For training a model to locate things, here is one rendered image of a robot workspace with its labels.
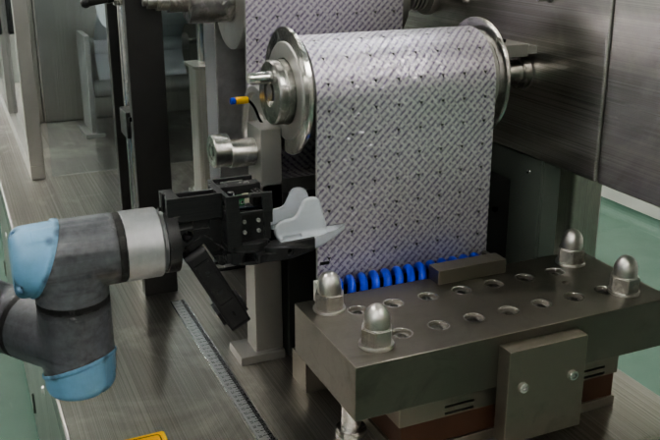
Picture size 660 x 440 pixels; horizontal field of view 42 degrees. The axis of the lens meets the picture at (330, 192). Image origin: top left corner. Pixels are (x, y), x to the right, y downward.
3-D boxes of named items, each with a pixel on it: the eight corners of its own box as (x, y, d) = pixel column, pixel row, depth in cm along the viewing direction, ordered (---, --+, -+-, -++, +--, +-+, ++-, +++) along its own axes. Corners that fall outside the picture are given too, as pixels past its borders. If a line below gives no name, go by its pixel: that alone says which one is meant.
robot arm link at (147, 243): (132, 293, 88) (116, 264, 96) (175, 285, 90) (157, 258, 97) (126, 224, 86) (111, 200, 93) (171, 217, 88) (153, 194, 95)
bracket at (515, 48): (475, 53, 112) (476, 37, 111) (513, 50, 114) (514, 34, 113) (498, 58, 107) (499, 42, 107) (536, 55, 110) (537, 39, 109)
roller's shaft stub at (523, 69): (467, 88, 112) (468, 55, 111) (512, 84, 115) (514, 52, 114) (486, 95, 109) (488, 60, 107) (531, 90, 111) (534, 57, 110)
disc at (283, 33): (265, 140, 108) (261, 21, 104) (269, 139, 109) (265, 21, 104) (310, 167, 95) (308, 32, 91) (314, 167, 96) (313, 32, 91)
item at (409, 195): (315, 289, 102) (314, 137, 97) (483, 258, 111) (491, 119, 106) (317, 291, 102) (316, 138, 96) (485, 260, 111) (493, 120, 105)
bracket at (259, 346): (226, 351, 113) (216, 123, 104) (272, 341, 116) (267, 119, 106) (238, 368, 109) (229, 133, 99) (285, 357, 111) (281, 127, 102)
